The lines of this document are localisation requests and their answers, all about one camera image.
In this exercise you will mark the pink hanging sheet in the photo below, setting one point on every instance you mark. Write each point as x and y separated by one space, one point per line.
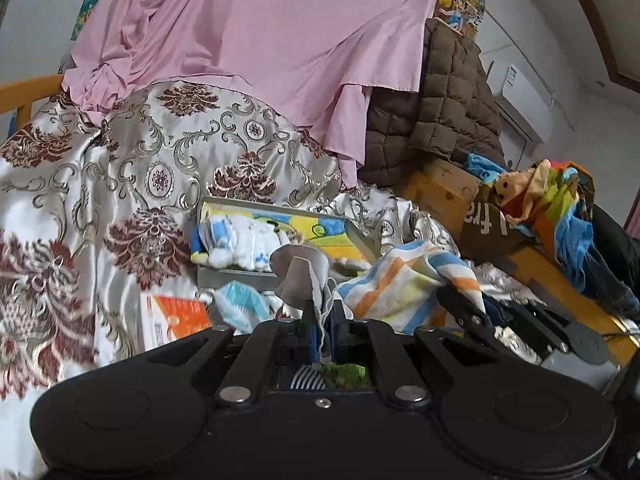
316 62

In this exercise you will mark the colourful clothes pile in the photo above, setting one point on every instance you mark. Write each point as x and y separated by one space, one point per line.
552 206

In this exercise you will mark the metal tray with cartoon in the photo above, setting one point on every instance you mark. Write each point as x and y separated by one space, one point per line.
348 249

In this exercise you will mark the brown quilted jacket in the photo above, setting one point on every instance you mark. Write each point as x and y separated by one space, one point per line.
452 115

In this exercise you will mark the striped yellow cuff sock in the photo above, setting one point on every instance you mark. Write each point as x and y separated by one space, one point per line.
401 288

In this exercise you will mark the white orange medicine box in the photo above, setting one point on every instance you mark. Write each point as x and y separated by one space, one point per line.
165 319

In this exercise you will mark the blue white mask packet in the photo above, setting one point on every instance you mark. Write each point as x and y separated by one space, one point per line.
241 306

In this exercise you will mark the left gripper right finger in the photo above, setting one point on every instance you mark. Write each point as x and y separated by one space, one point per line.
375 345

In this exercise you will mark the white blue baby sock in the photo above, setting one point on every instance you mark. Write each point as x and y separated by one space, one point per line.
240 242

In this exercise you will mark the wooden bed rail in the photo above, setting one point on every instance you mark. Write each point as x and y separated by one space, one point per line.
18 96

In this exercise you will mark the wooden side frame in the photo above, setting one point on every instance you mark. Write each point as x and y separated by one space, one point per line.
446 190

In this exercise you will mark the navy striped sock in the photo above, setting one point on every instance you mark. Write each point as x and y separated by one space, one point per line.
308 377

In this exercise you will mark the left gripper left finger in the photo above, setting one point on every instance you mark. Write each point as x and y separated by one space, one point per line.
272 345

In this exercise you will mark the floral satin bedspread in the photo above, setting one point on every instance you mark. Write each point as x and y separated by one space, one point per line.
95 216

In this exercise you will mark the wall cartoon poster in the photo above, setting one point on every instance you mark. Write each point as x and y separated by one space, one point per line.
462 16

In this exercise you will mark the grey cloth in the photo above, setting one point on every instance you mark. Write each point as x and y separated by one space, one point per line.
305 285

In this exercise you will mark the white air conditioner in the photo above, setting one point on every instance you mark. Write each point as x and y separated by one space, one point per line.
520 101

